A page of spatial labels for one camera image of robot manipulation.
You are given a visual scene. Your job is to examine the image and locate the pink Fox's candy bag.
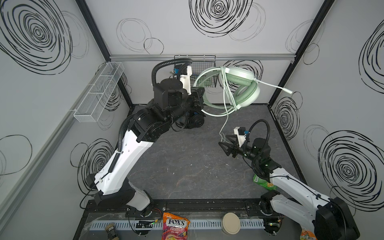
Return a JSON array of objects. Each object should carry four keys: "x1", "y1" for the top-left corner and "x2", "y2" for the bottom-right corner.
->
[{"x1": 162, "y1": 213, "x2": 191, "y2": 240}]

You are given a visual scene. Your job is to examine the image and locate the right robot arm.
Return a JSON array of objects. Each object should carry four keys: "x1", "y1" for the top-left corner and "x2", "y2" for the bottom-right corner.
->
[{"x1": 219, "y1": 119, "x2": 361, "y2": 240}]

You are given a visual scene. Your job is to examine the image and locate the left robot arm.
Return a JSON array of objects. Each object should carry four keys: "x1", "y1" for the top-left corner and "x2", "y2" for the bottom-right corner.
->
[{"x1": 86, "y1": 58, "x2": 205, "y2": 217}]

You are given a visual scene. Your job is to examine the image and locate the white slotted cable duct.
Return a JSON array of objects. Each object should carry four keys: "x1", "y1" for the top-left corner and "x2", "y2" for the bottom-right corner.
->
[{"x1": 88, "y1": 218, "x2": 266, "y2": 232}]

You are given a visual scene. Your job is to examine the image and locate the aluminium wall rail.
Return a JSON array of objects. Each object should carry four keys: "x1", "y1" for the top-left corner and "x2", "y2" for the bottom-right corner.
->
[{"x1": 110, "y1": 54, "x2": 296, "y2": 62}]

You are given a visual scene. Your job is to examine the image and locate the mint green headphones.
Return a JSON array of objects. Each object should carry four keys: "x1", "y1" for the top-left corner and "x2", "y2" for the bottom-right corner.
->
[{"x1": 192, "y1": 65, "x2": 293, "y2": 143}]

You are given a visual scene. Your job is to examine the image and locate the orange snack bag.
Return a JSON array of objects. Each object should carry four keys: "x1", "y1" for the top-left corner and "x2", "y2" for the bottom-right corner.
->
[{"x1": 300, "y1": 229, "x2": 317, "y2": 240}]

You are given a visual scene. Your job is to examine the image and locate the green snack bag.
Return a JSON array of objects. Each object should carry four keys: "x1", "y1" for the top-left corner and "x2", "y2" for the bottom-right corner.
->
[{"x1": 253, "y1": 174, "x2": 277, "y2": 191}]

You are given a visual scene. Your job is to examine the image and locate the black wire basket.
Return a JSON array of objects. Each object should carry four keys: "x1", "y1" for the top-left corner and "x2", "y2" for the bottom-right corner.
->
[{"x1": 174, "y1": 55, "x2": 218, "y2": 88}]

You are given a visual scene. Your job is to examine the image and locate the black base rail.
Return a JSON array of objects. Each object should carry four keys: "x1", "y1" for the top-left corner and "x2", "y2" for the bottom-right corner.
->
[{"x1": 84, "y1": 198, "x2": 265, "y2": 217}]

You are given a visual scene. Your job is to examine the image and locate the round beige lid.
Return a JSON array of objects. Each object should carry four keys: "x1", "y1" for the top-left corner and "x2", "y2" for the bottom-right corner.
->
[{"x1": 222, "y1": 213, "x2": 241, "y2": 235}]

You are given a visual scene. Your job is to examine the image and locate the black blue headphones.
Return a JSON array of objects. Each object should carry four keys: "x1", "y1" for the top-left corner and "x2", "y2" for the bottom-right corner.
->
[{"x1": 186, "y1": 112, "x2": 205, "y2": 129}]

